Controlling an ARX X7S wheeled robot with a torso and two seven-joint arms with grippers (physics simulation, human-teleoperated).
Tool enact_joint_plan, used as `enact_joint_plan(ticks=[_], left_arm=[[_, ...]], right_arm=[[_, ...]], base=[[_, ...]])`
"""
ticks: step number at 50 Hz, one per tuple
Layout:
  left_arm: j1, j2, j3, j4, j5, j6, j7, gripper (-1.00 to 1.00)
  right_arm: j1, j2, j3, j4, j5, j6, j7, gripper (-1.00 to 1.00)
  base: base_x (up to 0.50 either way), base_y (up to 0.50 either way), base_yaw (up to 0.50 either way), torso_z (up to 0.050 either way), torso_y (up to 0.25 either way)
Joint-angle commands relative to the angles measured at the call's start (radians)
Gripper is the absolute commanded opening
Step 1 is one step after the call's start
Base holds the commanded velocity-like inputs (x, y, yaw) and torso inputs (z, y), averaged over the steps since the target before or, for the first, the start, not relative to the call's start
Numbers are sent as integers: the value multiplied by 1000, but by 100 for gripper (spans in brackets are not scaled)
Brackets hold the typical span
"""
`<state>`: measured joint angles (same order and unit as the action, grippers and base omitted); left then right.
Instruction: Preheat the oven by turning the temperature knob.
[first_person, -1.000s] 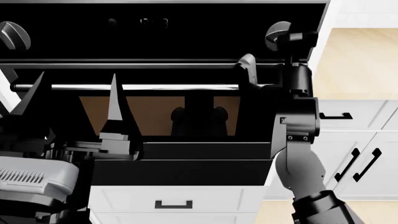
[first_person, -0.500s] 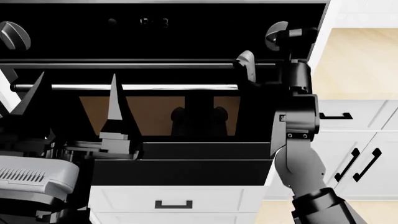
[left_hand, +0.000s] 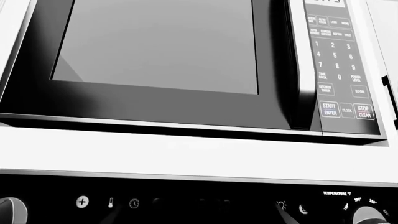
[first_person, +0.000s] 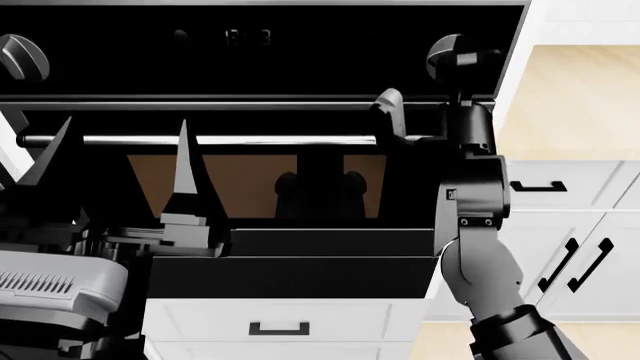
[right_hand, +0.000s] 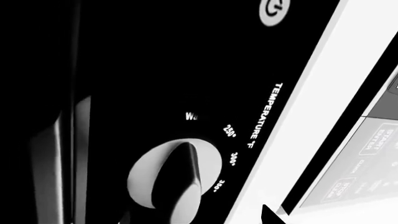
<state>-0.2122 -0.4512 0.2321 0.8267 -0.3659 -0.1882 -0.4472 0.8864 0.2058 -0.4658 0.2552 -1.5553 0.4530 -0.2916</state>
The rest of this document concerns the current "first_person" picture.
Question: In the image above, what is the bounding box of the white drawer below oven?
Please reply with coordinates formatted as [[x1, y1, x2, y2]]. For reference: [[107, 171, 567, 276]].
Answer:
[[141, 258, 446, 360]]

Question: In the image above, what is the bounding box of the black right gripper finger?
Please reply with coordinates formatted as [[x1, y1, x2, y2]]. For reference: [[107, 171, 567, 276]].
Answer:
[[451, 47, 503, 107]]

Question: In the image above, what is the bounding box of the black built-in oven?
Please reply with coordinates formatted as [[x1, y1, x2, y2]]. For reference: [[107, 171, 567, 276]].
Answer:
[[0, 0, 533, 301]]

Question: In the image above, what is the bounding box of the dark grey temperature knob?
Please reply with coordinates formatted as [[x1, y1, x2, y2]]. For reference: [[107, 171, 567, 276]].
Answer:
[[425, 33, 467, 82]]

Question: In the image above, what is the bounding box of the black cabinet door handle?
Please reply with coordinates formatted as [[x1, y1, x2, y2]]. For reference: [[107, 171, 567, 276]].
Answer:
[[537, 237, 581, 294], [566, 237, 616, 294]]

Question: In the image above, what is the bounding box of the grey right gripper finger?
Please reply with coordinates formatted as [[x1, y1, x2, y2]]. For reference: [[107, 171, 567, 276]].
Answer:
[[369, 87, 442, 148]]

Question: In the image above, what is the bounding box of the white cabinet drawer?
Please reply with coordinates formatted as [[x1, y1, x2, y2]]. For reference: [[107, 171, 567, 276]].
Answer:
[[502, 159, 640, 211]]

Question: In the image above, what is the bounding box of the white cabinet door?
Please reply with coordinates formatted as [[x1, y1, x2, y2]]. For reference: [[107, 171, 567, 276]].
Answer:
[[537, 211, 640, 324], [429, 210, 609, 323]]

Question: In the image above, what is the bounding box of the black drawer handle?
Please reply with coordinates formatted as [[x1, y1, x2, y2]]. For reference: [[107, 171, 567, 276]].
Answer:
[[509, 180, 569, 193], [248, 321, 311, 336]]

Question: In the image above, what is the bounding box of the silver oven door handle bar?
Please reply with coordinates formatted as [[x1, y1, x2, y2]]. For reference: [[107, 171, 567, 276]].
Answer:
[[15, 132, 380, 148]]

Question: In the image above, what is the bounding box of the grey oven knob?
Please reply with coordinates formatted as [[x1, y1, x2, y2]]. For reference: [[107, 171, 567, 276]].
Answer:
[[0, 33, 52, 83]]

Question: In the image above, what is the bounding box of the oven digital clock display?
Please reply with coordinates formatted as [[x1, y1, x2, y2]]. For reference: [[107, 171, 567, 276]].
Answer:
[[223, 28, 274, 48]]

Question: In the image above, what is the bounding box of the pointed left gripper finger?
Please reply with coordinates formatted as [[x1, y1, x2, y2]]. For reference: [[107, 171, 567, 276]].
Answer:
[[14, 114, 92, 196], [158, 118, 232, 249]]

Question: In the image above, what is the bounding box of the black oven door with window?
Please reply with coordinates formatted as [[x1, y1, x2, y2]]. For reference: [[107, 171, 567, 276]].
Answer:
[[0, 99, 497, 260]]

